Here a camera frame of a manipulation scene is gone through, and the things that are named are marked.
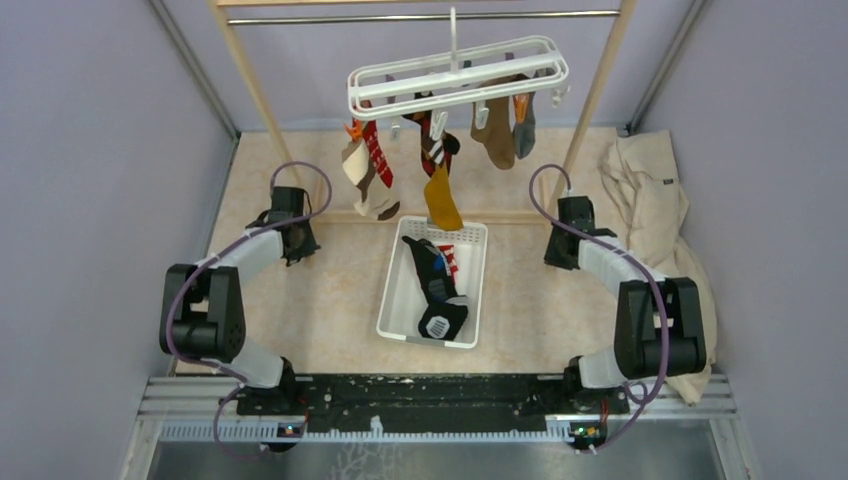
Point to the grey sock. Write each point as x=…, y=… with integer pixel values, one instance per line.
x=524, y=127

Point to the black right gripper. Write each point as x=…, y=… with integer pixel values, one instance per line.
x=550, y=256

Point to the tan brown sock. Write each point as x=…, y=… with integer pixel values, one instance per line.
x=496, y=136

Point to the mustard striped sock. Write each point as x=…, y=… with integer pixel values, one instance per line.
x=442, y=209

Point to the red character sock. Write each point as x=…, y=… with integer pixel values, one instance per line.
x=448, y=253

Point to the beige cloth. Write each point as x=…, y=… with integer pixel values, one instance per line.
x=640, y=175

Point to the metal hanging rod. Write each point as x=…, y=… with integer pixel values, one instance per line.
x=351, y=19

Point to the beige brown sock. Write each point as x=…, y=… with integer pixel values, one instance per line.
x=375, y=200

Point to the white plastic basket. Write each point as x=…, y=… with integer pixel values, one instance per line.
x=403, y=302

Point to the white clip hanger frame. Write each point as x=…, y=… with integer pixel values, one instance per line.
x=456, y=77

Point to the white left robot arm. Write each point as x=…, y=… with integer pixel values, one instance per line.
x=203, y=318

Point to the black blue sock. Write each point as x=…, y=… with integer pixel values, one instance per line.
x=446, y=310

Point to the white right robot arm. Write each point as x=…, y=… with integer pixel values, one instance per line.
x=658, y=318

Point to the red white patterned sock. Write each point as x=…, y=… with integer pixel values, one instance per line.
x=376, y=153

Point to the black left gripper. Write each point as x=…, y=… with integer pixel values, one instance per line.
x=307, y=249

